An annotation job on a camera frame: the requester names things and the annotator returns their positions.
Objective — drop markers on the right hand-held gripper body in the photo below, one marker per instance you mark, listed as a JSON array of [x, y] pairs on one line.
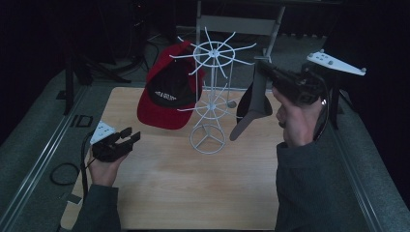
[[303, 83]]

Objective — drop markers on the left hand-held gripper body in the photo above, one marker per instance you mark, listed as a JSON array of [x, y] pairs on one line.
[[108, 146]]

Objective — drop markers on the grey sun visor cap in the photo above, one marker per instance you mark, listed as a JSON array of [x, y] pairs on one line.
[[254, 103]]

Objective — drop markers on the red baseball cap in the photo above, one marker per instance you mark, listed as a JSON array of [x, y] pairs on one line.
[[167, 93]]

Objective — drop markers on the person's left hand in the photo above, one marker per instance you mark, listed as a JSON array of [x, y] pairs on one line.
[[103, 170]]

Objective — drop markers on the person's right hand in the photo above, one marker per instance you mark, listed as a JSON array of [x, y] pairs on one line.
[[296, 122]]

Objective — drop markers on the grey tape strip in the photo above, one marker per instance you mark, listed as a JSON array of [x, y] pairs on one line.
[[74, 198]]

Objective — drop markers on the black floor bracket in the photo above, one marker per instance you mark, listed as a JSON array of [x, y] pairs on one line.
[[83, 121]]

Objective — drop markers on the white metal desk frame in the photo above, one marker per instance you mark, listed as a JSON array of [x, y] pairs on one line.
[[238, 25]]

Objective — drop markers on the metal floor rail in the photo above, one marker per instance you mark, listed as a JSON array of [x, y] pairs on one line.
[[354, 174], [35, 167]]

